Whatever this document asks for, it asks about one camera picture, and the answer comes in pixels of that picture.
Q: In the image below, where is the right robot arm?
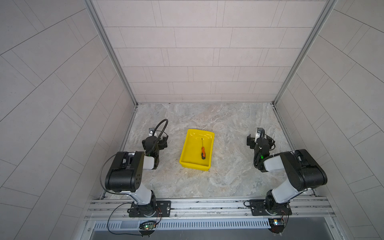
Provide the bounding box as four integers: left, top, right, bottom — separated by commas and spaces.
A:
247, 134, 328, 216

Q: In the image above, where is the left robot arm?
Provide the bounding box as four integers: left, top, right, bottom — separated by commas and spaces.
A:
101, 136, 171, 218

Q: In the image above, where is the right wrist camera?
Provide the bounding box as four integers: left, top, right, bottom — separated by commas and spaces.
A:
255, 128, 265, 139

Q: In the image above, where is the aluminium corner post right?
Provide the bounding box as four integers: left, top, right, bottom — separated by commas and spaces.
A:
272, 0, 338, 106

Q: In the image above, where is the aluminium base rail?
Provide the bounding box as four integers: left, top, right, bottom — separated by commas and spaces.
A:
84, 196, 335, 220

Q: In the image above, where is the aluminium corner post left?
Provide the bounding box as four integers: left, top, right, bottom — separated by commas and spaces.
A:
84, 0, 138, 107

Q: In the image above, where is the right controller board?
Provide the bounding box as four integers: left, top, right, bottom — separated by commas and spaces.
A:
268, 219, 286, 234

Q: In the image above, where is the aluminium corner post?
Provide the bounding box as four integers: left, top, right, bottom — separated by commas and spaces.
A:
272, 0, 338, 106
84, 0, 138, 107

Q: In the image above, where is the yellow plastic bin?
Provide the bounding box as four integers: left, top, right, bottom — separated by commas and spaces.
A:
180, 129, 215, 171

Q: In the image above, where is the orange handled screwdriver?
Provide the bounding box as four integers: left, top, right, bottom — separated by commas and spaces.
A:
201, 139, 206, 160

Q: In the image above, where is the left controller board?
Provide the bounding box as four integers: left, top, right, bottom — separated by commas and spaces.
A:
139, 221, 157, 231

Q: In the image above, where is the controller board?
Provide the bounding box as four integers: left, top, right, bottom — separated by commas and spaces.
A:
139, 221, 157, 231
268, 219, 286, 234

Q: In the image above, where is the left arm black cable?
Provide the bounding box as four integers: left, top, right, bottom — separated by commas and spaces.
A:
151, 118, 169, 157

